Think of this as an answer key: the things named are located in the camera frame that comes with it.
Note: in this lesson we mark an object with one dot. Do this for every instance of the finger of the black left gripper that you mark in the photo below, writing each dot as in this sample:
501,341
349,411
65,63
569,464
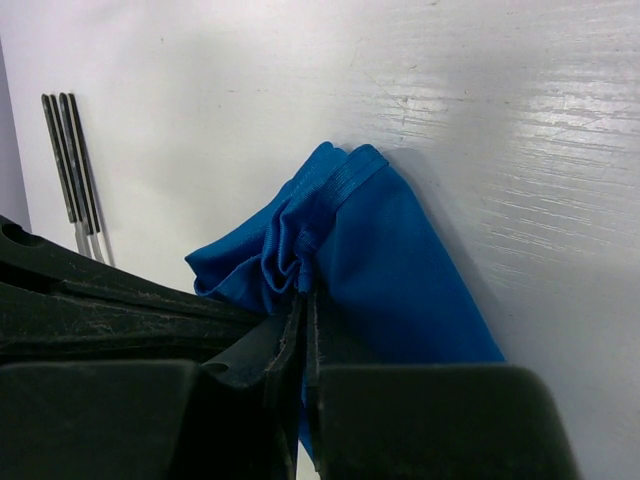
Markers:
58,306

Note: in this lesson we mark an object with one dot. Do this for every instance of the silver knife black handle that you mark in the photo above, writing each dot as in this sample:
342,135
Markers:
53,121

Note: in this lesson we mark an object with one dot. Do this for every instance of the silver fork black handle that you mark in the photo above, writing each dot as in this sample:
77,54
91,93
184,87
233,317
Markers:
90,214

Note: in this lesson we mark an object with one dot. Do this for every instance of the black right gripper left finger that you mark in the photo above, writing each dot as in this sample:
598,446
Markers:
233,417

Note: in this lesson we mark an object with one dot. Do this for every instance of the blue satin napkin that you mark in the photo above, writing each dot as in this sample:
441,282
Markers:
349,221

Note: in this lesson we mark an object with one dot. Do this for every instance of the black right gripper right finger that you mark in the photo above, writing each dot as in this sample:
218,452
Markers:
370,420

